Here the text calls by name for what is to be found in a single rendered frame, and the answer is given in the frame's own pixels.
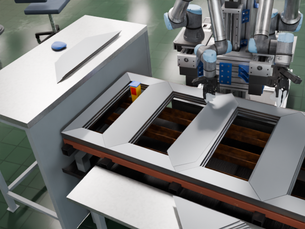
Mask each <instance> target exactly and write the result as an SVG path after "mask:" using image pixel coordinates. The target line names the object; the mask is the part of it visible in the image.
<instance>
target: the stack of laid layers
mask: <svg viewBox="0 0 305 229"><path fill-rule="evenodd" d="M131 83H132V81H130V82H129V83H128V84H127V85H126V86H125V87H124V88H122V89H121V90H120V91H119V92H118V93H117V94H116V95H115V96H114V97H113V98H112V99H111V100H110V101H109V102H108V103H107V104H106V105H105V106H104V107H103V108H102V109H101V110H100V111H99V112H98V113H97V114H96V115H95V116H94V117H92V118H91V119H90V120H89V121H88V122H87V123H86V124H85V125H84V126H83V127H82V128H85V129H90V128H91V127H92V126H93V125H94V124H95V123H96V122H97V121H98V120H99V119H100V118H101V117H102V116H103V115H104V114H105V113H106V112H107V111H108V110H109V109H110V108H111V107H112V106H113V105H114V104H115V103H116V102H117V101H118V100H119V99H120V98H121V97H122V96H123V95H124V94H125V93H126V92H128V91H129V90H130V86H129V85H130V84H131ZM140 86H141V89H142V90H145V89H146V88H147V87H148V86H149V85H145V84H140ZM173 98H178V99H182V100H186V101H190V102H194V103H198V104H202V105H206V104H207V103H206V102H205V100H204V99H203V98H200V97H196V96H192V95H187V94H183V93H179V92H175V91H173V92H172V93H171V94H170V95H169V96H168V97H167V98H166V99H165V101H164V102H163V103H162V104H161V105H160V106H159V108H158V109H157V110H156V111H155V112H154V113H153V114H152V116H151V117H150V118H149V119H148V120H147V121H146V123H145V124H144V125H143V126H142V127H141V128H140V129H139V131H138V132H137V133H136V134H135V135H134V136H133V137H132V138H131V139H130V141H129V142H128V143H131V144H135V143H136V142H137V141H138V139H139V138H140V137H141V136H142V135H143V134H144V132H145V131H146V130H147V129H148V128H149V126H150V125H151V124H152V123H153V122H154V121H155V119H156V118H157V117H158V116H159V115H160V114H161V113H162V111H163V110H164V109H165V108H166V107H167V105H168V104H169V103H170V102H171V101H172V99H173ZM238 114H242V115H246V116H250V117H254V118H258V119H263V120H267V121H270V122H274V123H276V124H275V127H274V129H273V131H272V133H271V135H270V137H269V139H268V141H267V143H266V145H265V147H264V149H263V151H262V153H261V155H260V157H259V159H258V161H257V164H256V166H255V168H254V170H253V172H252V174H251V176H250V178H249V180H248V182H250V180H251V178H252V176H253V173H254V171H255V169H256V167H257V165H258V163H259V161H260V159H261V157H262V155H263V153H264V151H265V149H266V146H267V144H268V142H269V140H270V138H271V136H272V134H273V132H274V130H275V128H276V126H277V124H278V122H279V119H280V117H279V116H274V115H270V114H266V113H262V112H258V111H254V110H249V109H245V108H241V107H237V108H236V109H235V111H234V112H233V113H232V115H231V116H230V117H229V119H228V120H227V121H226V123H225V124H224V125H223V127H222V128H221V129H220V131H219V132H218V133H217V135H216V136H215V137H214V139H213V140H212V141H211V143H210V144H209V145H208V146H207V148H206V149H205V150H204V152H203V153H202V155H201V156H200V157H199V159H198V160H197V161H196V162H193V163H188V164H182V165H178V166H174V169H175V171H172V170H169V169H166V168H163V167H160V166H157V165H154V164H151V163H148V162H145V161H143V160H140V159H136V158H134V157H131V156H128V155H125V154H122V153H119V152H116V151H114V150H111V149H107V148H105V147H102V146H99V145H96V144H93V143H90V142H87V141H84V140H82V139H78V138H75V137H73V136H70V135H67V134H64V133H61V134H62V137H63V138H65V139H69V140H71V141H74V142H77V143H79V144H83V145H86V146H88V147H91V148H94V149H97V150H100V151H103V152H105V153H108V154H111V155H114V156H117V157H120V158H122V159H125V160H128V161H131V162H134V163H137V164H140V165H142V166H145V167H148V168H151V169H154V170H157V171H160V172H162V173H165V174H168V175H171V176H174V177H177V178H179V179H182V180H185V181H188V182H191V183H194V184H197V185H199V186H202V187H205V188H208V189H211V190H214V191H216V192H219V193H222V194H225V195H228V196H231V197H234V198H236V199H240V200H243V201H245V202H248V203H251V204H254V205H257V206H260V207H262V208H265V209H268V210H271V211H274V212H277V213H280V214H282V215H285V216H288V217H291V218H294V219H297V220H299V221H302V222H305V216H303V215H300V214H297V213H294V212H291V211H288V210H285V209H282V208H279V207H276V206H273V205H271V204H268V203H265V202H262V201H259V200H256V199H253V198H250V197H247V196H244V195H241V194H238V193H236V192H233V191H230V190H227V189H224V188H221V187H218V186H215V185H212V184H209V183H207V182H204V181H201V180H198V179H195V178H192V177H189V176H186V175H183V174H180V173H177V172H179V171H183V170H187V169H191V168H195V167H198V166H201V167H206V165H207V163H208V162H209V160H210V159H211V157H212V155H213V154H214V152H215V151H216V149H217V147H218V145H219V144H220V142H221V141H222V139H223V138H224V136H225V134H226V133H227V131H228V130H229V128H230V126H231V124H232V123H233V121H234V120H235V118H236V117H237V115H238ZM304 158H305V147H304V150H303V152H302V155H301V158H300V160H299V163H298V165H297V168H296V171H295V174H294V176H293V179H292V182H291V184H290V187H289V189H288V192H287V194H288V195H291V193H292V190H293V187H294V185H295V182H296V179H297V177H298V174H299V171H300V169H301V166H302V163H303V160H304Z"/></svg>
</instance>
